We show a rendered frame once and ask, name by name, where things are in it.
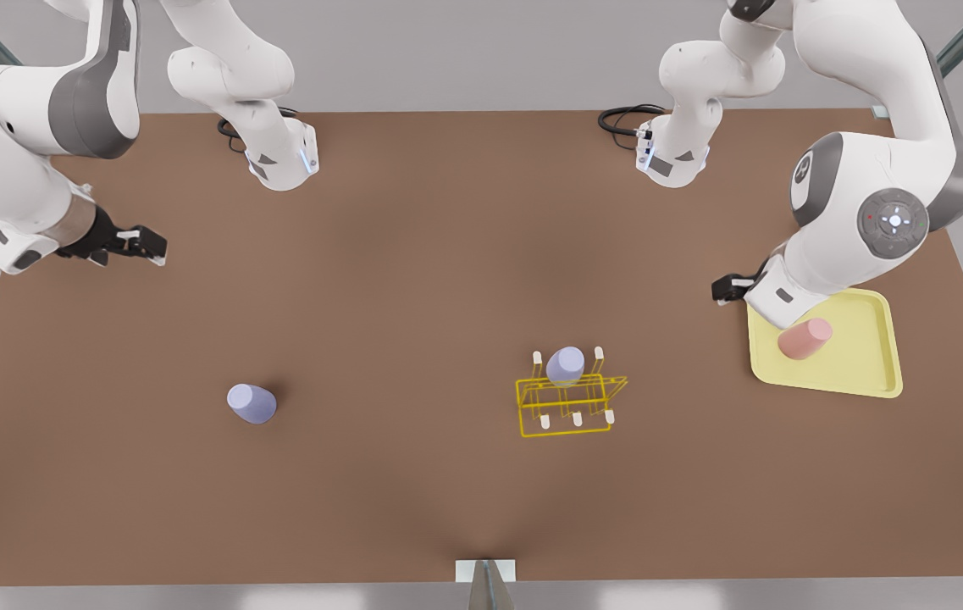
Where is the pink cup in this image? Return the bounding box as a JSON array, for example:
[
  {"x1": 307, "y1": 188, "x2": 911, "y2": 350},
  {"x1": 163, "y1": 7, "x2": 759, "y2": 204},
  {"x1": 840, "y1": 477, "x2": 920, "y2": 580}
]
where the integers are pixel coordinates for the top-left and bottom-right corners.
[{"x1": 777, "y1": 317, "x2": 834, "y2": 362}]

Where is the yellow tray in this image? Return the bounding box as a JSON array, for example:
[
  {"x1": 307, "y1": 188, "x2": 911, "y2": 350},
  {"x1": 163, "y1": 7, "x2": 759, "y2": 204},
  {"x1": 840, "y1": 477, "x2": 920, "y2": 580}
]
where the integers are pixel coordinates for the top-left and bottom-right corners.
[{"x1": 745, "y1": 287, "x2": 905, "y2": 400}]

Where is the purple cup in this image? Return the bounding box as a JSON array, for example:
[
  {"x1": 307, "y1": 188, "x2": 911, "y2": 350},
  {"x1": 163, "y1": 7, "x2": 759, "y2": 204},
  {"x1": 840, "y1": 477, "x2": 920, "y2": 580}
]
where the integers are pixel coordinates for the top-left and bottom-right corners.
[
  {"x1": 545, "y1": 345, "x2": 587, "y2": 389},
  {"x1": 226, "y1": 383, "x2": 279, "y2": 425}
]

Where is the black cable loop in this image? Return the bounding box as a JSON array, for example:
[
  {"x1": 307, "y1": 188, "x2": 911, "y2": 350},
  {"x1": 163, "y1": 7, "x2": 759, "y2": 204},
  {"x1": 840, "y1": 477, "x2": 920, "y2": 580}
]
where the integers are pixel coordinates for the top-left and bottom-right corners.
[
  {"x1": 597, "y1": 103, "x2": 670, "y2": 153},
  {"x1": 217, "y1": 105, "x2": 301, "y2": 155}
]

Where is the yellow wire cup rack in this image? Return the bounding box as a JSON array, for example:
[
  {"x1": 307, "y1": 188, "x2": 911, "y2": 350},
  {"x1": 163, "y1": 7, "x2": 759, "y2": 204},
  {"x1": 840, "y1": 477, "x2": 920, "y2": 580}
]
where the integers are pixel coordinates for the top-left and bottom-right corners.
[{"x1": 516, "y1": 345, "x2": 628, "y2": 440}]

